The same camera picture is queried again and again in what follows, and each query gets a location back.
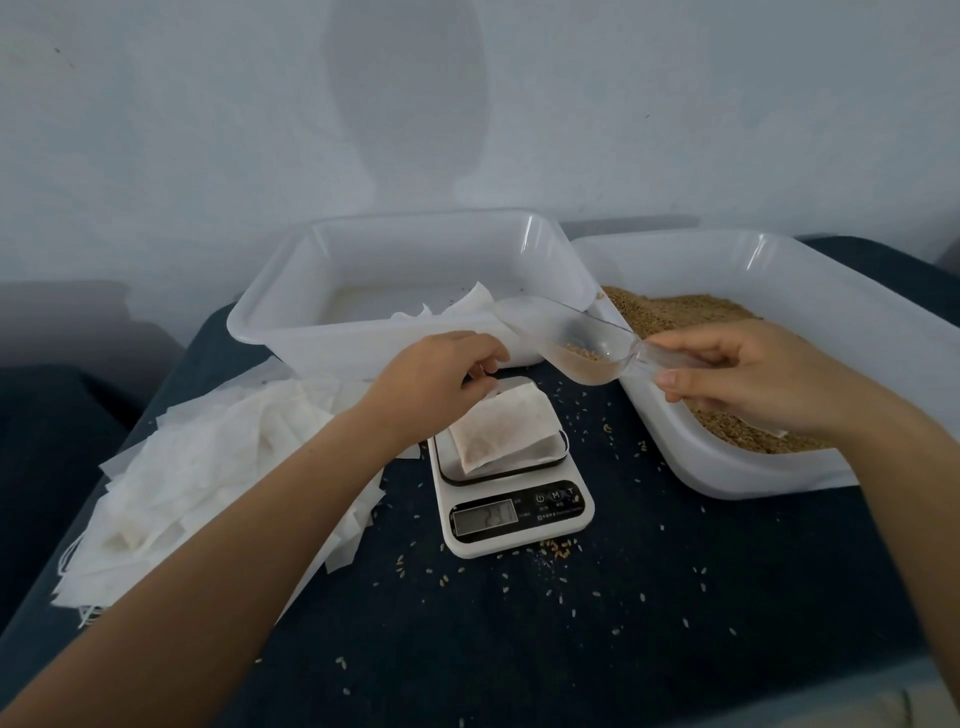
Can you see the person's left forearm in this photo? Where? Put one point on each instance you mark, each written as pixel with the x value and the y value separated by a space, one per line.
pixel 180 600

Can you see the person's right forearm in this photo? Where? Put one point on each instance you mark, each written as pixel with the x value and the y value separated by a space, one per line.
pixel 915 525

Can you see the pile of white bags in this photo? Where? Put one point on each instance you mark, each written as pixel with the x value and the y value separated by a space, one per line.
pixel 180 480

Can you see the white plastic tub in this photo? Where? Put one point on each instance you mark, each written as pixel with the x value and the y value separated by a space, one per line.
pixel 345 255

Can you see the person's right hand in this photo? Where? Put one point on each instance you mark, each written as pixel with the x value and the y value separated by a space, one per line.
pixel 773 375

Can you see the white digital kitchen scale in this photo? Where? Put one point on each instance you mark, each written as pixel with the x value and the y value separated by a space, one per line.
pixel 518 518

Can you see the white tray of grain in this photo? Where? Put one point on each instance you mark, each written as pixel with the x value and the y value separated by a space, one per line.
pixel 705 465

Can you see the white mesh bag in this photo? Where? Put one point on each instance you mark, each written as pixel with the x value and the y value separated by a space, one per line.
pixel 503 428
pixel 413 315

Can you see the dark blue tablecloth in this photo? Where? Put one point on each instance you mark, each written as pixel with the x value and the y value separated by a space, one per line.
pixel 45 465
pixel 690 600

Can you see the person's left hand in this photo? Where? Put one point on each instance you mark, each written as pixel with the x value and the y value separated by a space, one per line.
pixel 428 387

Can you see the brown grain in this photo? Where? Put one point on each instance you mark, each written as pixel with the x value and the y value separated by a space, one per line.
pixel 675 312

